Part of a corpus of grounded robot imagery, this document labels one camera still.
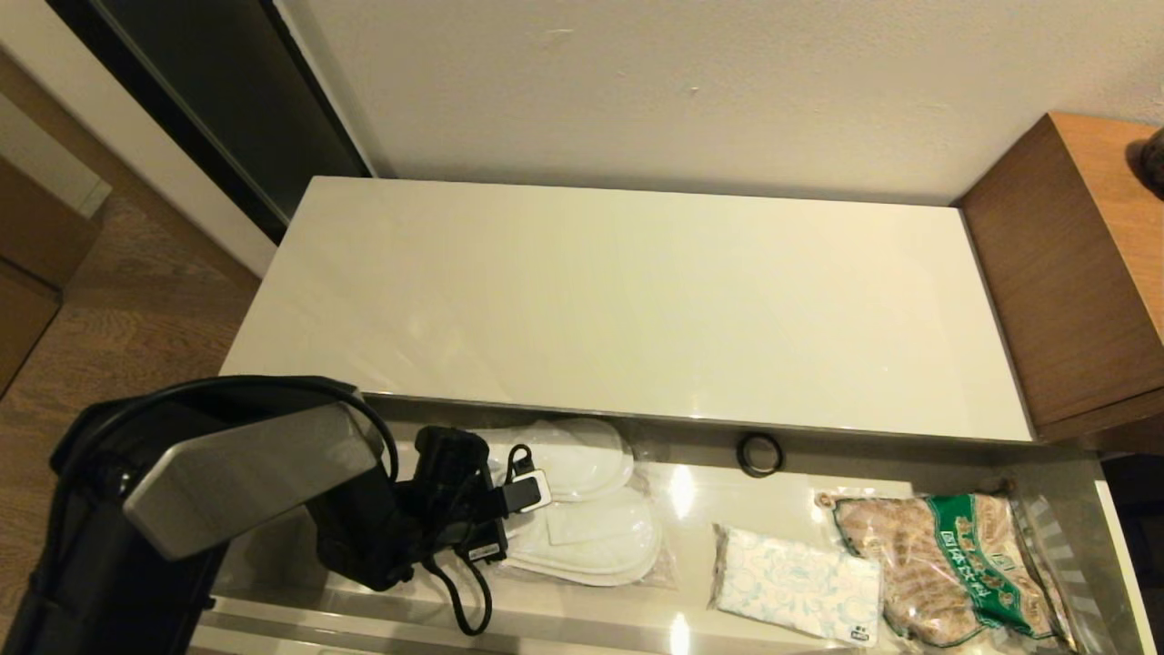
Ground black ring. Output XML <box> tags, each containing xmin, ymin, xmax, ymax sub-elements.
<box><xmin>735</xmin><ymin>432</ymin><xmax>785</xmax><ymax>479</ymax></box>

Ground white blue-floral tissue pack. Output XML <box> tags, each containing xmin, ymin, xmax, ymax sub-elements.
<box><xmin>707</xmin><ymin>523</ymin><xmax>883</xmax><ymax>649</ymax></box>

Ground green brown snack bag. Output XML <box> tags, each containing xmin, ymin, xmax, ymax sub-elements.
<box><xmin>816</xmin><ymin>489</ymin><xmax>1092</xmax><ymax>652</ymax></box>

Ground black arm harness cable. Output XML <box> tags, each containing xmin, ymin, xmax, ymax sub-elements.
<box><xmin>55</xmin><ymin>375</ymin><xmax>402</xmax><ymax>485</ymax></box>

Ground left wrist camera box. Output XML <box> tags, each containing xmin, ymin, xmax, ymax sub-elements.
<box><xmin>496</xmin><ymin>469</ymin><xmax>554</xmax><ymax>515</ymax></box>

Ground beige glossy drawer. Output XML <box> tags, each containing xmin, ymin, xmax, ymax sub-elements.
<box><xmin>186</xmin><ymin>396</ymin><xmax>1156</xmax><ymax>655</ymax></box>

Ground dark sliding door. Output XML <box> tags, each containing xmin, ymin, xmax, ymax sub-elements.
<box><xmin>50</xmin><ymin>0</ymin><xmax>374</xmax><ymax>245</ymax></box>

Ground white slippers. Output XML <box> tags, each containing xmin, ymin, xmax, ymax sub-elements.
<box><xmin>496</xmin><ymin>487</ymin><xmax>679</xmax><ymax>590</ymax></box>
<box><xmin>477</xmin><ymin>417</ymin><xmax>637</xmax><ymax>503</ymax></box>

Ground brown wooden furniture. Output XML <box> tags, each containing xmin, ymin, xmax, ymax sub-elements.
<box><xmin>0</xmin><ymin>155</ymin><xmax>103</xmax><ymax>398</ymax></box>

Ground black looping wrist cable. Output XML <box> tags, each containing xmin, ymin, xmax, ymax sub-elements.
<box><xmin>420</xmin><ymin>532</ymin><xmax>494</xmax><ymax>637</ymax></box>

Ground dark round object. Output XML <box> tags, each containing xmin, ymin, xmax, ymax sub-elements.
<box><xmin>1137</xmin><ymin>126</ymin><xmax>1164</xmax><ymax>197</ymax></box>

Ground brown wooden side cabinet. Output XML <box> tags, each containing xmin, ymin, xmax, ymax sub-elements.
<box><xmin>957</xmin><ymin>111</ymin><xmax>1164</xmax><ymax>445</ymax></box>

